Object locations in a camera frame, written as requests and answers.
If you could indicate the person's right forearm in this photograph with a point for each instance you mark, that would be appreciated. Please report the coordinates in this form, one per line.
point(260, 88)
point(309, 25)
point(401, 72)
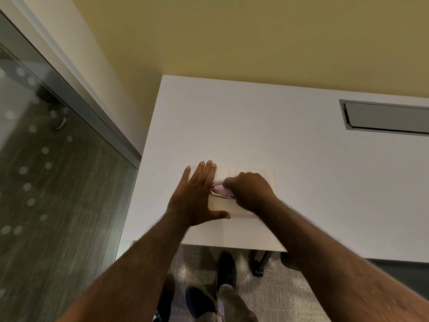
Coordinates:
point(328, 264)

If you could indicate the person's right hand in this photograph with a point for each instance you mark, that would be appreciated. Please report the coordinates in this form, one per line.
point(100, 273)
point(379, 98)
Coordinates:
point(251, 192)

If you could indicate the cream paper sheet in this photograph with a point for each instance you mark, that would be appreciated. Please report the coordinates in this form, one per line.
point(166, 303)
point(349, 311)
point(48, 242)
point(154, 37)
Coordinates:
point(258, 174)

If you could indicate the person's left thumb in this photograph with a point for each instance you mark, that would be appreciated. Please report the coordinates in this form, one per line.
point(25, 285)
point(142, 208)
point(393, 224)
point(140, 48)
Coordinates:
point(219, 216)

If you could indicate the person's left middle finger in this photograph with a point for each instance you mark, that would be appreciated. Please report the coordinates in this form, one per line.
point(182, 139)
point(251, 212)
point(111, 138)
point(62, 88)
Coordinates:
point(206, 172)

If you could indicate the black table leg caster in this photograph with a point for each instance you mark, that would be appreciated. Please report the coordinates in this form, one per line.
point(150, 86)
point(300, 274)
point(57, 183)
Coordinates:
point(259, 264)

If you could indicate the person's black shoe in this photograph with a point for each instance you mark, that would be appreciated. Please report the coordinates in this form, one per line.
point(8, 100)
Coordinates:
point(226, 269)
point(200, 303)

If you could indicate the person's left hand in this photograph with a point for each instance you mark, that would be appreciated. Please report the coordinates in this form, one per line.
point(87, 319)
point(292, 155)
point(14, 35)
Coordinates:
point(192, 201)

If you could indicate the person's left little finger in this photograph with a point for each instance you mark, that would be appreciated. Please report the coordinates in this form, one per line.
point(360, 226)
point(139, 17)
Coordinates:
point(186, 176)

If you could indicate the grey metal partition frame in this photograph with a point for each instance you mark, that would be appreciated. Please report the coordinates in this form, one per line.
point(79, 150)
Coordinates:
point(83, 107)

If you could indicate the pink oval silver-rimmed object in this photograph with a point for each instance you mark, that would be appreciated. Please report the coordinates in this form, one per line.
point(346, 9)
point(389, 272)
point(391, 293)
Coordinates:
point(218, 189)

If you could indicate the person's left forearm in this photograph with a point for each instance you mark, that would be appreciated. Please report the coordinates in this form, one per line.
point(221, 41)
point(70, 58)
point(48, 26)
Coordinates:
point(134, 271)

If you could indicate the person's right fingers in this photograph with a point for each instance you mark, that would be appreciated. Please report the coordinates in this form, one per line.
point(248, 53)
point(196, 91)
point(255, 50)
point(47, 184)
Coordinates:
point(229, 187)

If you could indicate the dotted glass partition panel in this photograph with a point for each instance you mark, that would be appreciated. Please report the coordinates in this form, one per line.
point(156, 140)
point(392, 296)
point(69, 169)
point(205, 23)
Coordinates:
point(50, 204)

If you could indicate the person's grey trouser leg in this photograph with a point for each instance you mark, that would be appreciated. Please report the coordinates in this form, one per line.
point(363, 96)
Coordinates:
point(236, 306)

